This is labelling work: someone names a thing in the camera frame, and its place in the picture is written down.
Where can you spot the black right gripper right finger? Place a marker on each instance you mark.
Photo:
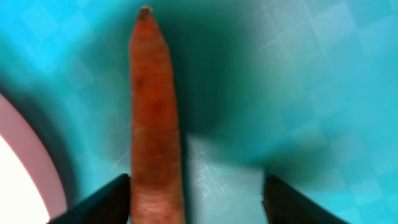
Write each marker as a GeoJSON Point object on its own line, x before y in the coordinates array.
{"type": "Point", "coordinates": [285, 205]}

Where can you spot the large white round plate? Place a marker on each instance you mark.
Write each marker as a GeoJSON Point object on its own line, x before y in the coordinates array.
{"type": "Point", "coordinates": [31, 189]}

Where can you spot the teal plastic tray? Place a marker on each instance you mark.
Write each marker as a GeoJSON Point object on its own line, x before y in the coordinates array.
{"type": "Point", "coordinates": [306, 90]}

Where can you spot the orange carrot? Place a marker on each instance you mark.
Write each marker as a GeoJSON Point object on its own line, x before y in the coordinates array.
{"type": "Point", "coordinates": [156, 158]}

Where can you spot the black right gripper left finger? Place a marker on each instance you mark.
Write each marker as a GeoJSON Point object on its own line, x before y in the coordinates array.
{"type": "Point", "coordinates": [109, 205]}

